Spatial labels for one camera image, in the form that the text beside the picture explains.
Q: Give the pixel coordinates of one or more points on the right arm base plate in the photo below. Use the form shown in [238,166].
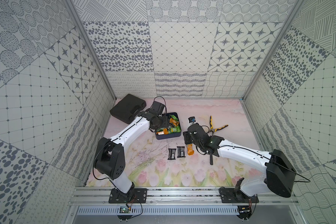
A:
[230,195]

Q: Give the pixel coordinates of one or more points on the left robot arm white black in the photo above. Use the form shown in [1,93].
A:
[110,153]

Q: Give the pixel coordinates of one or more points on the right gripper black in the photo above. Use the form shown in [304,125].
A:
[186,137]

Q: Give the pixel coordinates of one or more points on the white vent grille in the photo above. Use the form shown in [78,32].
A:
[159,210]

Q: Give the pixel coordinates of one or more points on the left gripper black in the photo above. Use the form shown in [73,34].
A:
[162,123]

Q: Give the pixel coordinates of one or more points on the black cookie packet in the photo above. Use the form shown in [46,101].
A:
[172,152]
[180,152]

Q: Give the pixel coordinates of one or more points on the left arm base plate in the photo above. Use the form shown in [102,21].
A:
[136,195]

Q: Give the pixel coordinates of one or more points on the dark blue storage box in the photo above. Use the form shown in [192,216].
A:
[172,129]

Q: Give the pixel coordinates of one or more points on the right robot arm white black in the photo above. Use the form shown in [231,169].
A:
[277,174]

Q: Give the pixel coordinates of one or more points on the aluminium mounting rail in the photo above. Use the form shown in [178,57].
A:
[170,196]

